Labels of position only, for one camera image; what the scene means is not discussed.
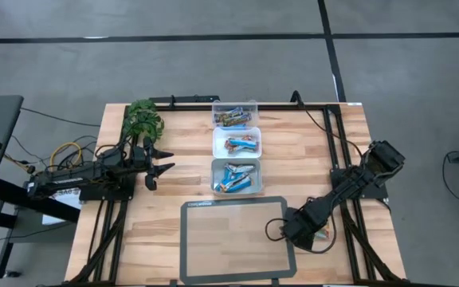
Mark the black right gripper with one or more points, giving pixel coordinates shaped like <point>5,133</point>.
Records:
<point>303,223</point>

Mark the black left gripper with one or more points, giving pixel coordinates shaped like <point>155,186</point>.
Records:
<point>149,167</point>

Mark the white green granola bar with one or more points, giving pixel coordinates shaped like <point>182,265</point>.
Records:
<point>240,167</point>

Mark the purple green granola bar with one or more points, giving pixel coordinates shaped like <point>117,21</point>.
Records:
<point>227,112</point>
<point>239,119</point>

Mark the blue orange granola bar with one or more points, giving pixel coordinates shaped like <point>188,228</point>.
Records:
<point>244,142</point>

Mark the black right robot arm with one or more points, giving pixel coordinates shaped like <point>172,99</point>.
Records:
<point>353,185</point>

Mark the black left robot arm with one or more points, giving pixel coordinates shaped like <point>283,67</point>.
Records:
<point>74,177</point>

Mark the green artificial plant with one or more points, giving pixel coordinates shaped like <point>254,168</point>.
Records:
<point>143,117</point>

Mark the light grey plastic bin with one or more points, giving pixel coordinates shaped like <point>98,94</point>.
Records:
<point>256,188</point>

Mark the white plastic bin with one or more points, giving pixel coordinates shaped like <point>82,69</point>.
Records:
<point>218,135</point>

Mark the translucent mat with dark border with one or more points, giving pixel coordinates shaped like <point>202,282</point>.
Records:
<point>237,247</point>

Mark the clear plastic bin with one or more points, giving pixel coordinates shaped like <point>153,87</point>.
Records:
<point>255,107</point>

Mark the white printed sheet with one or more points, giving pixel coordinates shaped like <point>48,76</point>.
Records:
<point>60,211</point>

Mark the white sticker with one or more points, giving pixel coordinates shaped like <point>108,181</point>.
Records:
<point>355,104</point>

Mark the black desk crossbar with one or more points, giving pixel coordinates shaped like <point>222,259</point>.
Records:
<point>14,197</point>

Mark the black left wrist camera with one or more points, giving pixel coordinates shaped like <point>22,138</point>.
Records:
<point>138,153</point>

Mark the black mounting bracket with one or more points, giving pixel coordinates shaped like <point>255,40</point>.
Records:
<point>185,99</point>

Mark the black aluminium table frame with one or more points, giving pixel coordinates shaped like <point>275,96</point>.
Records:
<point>277,107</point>

